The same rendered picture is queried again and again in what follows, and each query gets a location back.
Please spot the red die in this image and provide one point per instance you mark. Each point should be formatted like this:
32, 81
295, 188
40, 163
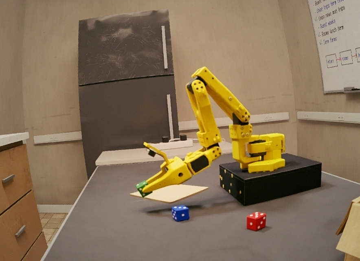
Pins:
256, 221

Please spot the beige flat mat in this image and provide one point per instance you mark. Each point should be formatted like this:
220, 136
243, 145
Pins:
173, 193

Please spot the blue die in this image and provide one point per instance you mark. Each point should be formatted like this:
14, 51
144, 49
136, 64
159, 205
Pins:
180, 213

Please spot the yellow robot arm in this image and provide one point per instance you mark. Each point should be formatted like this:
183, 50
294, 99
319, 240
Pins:
264, 150

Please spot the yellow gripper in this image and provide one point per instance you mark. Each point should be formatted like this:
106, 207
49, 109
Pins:
176, 174

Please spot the green die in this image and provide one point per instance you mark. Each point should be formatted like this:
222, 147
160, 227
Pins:
141, 186

